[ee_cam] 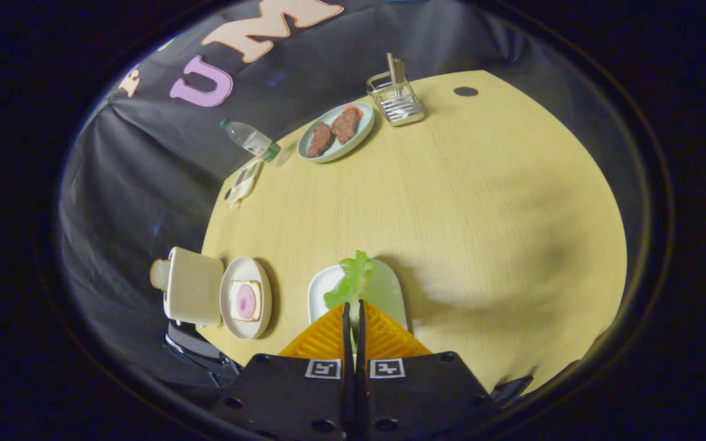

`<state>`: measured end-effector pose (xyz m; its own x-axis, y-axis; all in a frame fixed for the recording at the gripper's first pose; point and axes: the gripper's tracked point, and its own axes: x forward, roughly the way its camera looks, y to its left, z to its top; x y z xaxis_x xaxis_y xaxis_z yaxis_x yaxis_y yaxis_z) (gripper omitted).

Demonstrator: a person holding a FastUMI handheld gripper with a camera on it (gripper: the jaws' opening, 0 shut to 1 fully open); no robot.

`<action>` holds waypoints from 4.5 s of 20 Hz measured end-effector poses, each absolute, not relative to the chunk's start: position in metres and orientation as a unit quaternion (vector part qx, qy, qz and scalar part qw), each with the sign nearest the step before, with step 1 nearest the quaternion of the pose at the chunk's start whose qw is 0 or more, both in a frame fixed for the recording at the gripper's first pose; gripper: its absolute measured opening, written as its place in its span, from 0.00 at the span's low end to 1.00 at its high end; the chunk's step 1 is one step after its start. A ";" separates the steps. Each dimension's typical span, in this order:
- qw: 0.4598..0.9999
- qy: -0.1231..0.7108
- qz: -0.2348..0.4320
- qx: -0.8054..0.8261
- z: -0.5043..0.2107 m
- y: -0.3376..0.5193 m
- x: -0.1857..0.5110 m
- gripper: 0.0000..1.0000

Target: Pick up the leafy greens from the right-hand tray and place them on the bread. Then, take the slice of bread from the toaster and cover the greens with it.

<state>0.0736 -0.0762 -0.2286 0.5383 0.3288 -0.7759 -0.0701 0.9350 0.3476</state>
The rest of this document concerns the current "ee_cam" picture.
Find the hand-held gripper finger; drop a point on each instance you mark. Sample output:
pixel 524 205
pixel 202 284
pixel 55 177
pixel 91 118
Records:
pixel 347 349
pixel 360 349

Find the green lettuce leaf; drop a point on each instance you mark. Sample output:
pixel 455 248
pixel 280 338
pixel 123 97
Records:
pixel 350 278

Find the plain white bread slice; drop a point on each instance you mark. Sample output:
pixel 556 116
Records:
pixel 159 274

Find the white square plate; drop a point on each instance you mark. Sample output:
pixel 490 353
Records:
pixel 387 294

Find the bread slice under ham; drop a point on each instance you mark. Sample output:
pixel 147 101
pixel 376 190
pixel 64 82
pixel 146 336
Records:
pixel 258 300

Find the pink ham slice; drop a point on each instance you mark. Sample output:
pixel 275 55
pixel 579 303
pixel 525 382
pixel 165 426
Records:
pixel 246 301

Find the white round plate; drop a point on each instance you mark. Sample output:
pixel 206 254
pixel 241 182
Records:
pixel 244 269

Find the dark ribbed object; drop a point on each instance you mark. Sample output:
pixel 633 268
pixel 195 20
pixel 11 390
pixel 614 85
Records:
pixel 197 350

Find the white toaster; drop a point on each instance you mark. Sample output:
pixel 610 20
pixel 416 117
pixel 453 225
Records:
pixel 193 288

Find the white divided seasoning tray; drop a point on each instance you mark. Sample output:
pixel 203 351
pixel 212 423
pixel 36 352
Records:
pixel 244 182

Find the pale blue round plate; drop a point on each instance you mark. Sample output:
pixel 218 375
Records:
pixel 362 131

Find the brown meat patty orange edge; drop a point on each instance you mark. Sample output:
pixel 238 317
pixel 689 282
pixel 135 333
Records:
pixel 345 124

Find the clear plastic water bottle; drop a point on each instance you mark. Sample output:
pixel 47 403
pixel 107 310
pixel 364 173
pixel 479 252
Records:
pixel 252 139

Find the clear utensil holder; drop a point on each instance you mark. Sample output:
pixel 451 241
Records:
pixel 399 107

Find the black table grommet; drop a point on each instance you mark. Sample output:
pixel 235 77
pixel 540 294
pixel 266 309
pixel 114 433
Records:
pixel 466 91

